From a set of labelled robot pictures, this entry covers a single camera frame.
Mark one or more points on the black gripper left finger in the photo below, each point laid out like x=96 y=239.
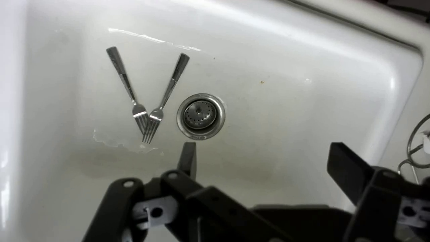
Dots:
x=188 y=156

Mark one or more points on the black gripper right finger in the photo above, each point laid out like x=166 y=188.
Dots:
x=349 y=168

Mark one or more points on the steel sink drain strainer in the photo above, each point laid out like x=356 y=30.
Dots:
x=200 y=116

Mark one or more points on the steel fork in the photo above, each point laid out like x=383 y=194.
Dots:
x=126 y=82
x=172 y=82

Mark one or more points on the white ceramic sink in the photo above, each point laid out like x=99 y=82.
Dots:
x=290 y=112

